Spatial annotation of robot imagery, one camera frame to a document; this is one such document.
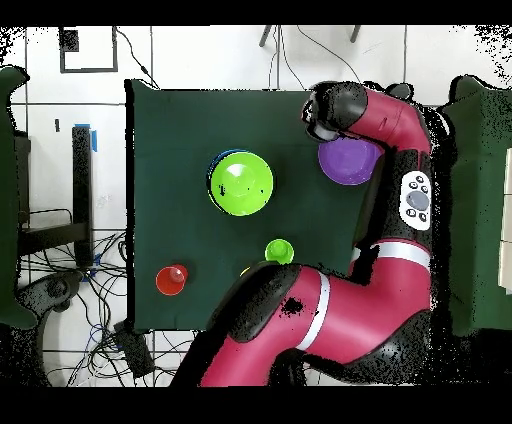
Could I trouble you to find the large green bowl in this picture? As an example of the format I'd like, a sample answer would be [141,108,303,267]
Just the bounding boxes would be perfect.
[209,150,276,218]

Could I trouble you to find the large light blue bowl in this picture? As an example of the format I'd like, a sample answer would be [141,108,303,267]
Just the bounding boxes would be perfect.
[206,148,251,209]

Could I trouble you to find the green cup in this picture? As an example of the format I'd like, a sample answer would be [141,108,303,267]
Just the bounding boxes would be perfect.
[264,238,295,266]

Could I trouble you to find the large purple bowl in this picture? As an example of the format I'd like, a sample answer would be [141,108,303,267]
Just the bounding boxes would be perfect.
[318,135,383,186]

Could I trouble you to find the orange cup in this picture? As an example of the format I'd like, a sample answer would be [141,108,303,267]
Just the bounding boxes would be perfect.
[155,263,189,297]

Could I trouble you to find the dark green tablecloth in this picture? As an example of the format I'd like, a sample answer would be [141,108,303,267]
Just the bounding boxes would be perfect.
[126,78,413,334]

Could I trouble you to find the black metal stand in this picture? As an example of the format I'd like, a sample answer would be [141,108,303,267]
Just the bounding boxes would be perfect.
[19,123,98,268]

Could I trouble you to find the black floor box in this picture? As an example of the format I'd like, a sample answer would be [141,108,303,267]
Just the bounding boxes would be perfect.
[113,319,155,379]

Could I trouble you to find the black floor stand base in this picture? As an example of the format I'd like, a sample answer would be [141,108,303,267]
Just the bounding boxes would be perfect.
[17,269,87,317]

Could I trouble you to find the side table green cloth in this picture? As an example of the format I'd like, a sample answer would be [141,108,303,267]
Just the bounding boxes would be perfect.
[443,75,512,337]
[0,65,39,331]

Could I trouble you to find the black equipment box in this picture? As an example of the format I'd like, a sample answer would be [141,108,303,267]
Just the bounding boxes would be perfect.
[13,131,32,225]

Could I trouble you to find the tangle of floor cables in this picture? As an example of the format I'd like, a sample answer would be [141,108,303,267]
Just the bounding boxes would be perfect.
[17,207,197,387]

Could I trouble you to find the camera tripod legs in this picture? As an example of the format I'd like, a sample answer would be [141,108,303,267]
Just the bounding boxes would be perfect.
[258,24,362,48]

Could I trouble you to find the black floor cable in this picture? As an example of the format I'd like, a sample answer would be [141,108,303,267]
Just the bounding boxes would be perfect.
[114,26,161,89]

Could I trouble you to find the gray square floor frame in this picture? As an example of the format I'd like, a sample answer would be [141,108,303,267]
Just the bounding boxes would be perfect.
[58,26,119,74]

